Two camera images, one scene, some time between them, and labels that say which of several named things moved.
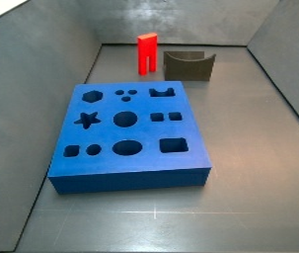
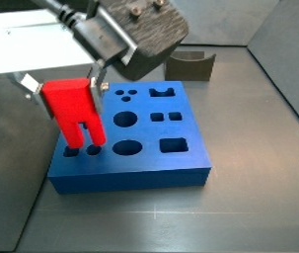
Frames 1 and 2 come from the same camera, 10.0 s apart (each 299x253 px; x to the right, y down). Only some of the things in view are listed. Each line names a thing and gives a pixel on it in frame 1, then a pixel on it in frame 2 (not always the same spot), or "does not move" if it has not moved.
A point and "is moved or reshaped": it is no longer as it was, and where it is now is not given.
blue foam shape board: (129, 137) does not move
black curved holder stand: (187, 66) does not move
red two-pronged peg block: (149, 48) is moved or reshaped
